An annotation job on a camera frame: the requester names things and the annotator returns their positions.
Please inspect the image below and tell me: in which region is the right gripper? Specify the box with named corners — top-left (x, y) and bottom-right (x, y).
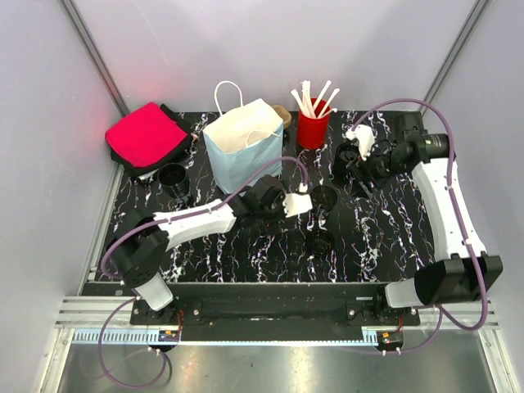
top-left (346, 141), bottom-right (407, 200)

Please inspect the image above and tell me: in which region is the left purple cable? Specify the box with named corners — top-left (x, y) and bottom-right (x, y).
top-left (97, 156), bottom-right (310, 388)

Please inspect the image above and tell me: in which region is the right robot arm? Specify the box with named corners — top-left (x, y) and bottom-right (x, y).
top-left (346, 119), bottom-right (503, 331)

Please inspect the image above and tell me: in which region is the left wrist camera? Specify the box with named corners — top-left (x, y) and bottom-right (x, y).
top-left (282, 184), bottom-right (313, 218)

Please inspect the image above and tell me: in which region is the red straw cup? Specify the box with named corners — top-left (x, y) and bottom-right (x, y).
top-left (296, 106), bottom-right (330, 150)

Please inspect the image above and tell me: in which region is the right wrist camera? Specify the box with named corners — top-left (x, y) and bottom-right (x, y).
top-left (345, 124), bottom-right (376, 161)

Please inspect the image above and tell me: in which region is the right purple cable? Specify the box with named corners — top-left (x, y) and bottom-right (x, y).
top-left (347, 97), bottom-right (492, 355)

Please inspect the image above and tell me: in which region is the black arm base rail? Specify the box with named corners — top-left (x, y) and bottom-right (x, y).
top-left (130, 282), bottom-right (420, 345)

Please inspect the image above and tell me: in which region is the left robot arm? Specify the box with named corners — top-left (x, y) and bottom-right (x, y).
top-left (101, 175), bottom-right (312, 324)

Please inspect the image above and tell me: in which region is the stack of black lids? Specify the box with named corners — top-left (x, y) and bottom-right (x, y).
top-left (332, 142), bottom-right (359, 178)

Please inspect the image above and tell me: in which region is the white wrapped straw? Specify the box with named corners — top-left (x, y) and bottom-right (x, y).
top-left (313, 79), bottom-right (333, 111)
top-left (300, 80), bottom-right (316, 119)
top-left (318, 88), bottom-right (340, 119)

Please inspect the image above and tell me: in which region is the light blue paper bag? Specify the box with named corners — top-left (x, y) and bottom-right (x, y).
top-left (203, 98), bottom-right (283, 194)

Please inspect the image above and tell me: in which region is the brown pulp cup carrier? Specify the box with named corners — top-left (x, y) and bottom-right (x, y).
top-left (272, 105), bottom-right (292, 129)

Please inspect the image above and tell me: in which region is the black coffee cup lid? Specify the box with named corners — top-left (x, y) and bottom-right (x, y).
top-left (306, 229), bottom-right (335, 255)

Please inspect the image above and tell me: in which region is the red and black cloth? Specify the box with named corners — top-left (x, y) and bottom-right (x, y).
top-left (105, 102), bottom-right (193, 178)

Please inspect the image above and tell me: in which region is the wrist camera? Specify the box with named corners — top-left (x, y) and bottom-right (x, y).
top-left (345, 124), bottom-right (376, 161)
top-left (282, 184), bottom-right (313, 218)

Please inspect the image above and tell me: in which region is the purple cable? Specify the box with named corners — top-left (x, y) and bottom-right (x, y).
top-left (347, 97), bottom-right (492, 355)
top-left (97, 156), bottom-right (310, 388)

